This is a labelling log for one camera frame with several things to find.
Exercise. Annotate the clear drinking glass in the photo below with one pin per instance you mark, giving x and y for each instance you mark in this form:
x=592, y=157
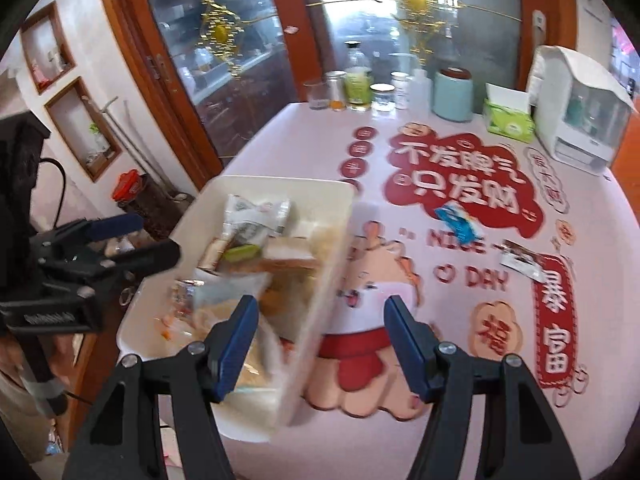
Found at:
x=316, y=96

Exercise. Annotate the black white snack packet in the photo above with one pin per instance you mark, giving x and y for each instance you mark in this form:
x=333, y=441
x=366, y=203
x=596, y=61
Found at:
x=522, y=260

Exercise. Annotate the wooden wall niche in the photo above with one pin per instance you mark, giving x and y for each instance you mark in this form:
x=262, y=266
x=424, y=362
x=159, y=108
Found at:
x=85, y=130
x=47, y=45

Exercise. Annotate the metal lid glass jar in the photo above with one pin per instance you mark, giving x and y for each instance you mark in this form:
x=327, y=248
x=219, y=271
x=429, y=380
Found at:
x=336, y=91

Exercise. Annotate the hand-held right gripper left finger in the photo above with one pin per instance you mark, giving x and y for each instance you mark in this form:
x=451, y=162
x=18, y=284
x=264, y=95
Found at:
x=237, y=345

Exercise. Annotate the white green crinkled packet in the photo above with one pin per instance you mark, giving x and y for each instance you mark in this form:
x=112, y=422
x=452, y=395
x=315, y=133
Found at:
x=255, y=217

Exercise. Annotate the red stripe rice cracker packet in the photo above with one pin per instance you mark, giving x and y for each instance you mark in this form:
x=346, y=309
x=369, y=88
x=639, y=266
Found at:
x=220, y=295

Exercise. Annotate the red lid jar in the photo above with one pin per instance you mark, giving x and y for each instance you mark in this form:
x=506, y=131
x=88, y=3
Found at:
x=127, y=187

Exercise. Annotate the white countertop appliance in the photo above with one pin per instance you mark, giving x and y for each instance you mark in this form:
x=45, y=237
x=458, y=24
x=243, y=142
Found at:
x=580, y=110

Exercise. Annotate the teal canister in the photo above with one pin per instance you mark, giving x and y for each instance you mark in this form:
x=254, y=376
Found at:
x=452, y=95

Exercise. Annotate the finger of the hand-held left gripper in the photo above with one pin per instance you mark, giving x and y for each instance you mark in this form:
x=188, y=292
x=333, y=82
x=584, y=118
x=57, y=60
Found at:
x=115, y=225
x=145, y=257

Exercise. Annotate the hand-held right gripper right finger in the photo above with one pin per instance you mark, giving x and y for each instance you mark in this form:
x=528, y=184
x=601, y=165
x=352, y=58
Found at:
x=407, y=345

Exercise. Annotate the small glass jar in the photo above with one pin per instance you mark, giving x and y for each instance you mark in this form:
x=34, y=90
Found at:
x=383, y=98

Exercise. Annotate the pink printed tablecloth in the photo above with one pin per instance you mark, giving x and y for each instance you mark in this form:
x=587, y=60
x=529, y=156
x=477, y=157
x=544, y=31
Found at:
x=600, y=260

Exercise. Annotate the green yellow snack packet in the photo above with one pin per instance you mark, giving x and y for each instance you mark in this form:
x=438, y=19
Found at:
x=242, y=253

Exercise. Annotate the wooden glass door cabinet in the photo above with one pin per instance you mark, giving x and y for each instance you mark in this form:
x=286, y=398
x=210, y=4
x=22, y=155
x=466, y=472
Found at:
x=240, y=85

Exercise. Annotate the white plastic bottle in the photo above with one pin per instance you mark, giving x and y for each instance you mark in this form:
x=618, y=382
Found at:
x=421, y=92

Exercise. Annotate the green tissue pack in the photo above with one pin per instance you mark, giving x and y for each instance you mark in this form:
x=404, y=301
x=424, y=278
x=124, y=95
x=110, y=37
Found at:
x=507, y=120

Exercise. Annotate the white lidded jar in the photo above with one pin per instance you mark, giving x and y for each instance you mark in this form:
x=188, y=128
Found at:
x=401, y=91

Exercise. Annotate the green label glass bottle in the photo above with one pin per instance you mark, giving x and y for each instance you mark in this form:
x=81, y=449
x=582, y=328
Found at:
x=358, y=85

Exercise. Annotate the blue snack packet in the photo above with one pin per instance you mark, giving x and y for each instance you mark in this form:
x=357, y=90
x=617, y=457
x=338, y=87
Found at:
x=457, y=222

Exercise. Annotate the white plastic bin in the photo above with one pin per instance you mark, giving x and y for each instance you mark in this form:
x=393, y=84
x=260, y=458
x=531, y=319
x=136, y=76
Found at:
x=200, y=210

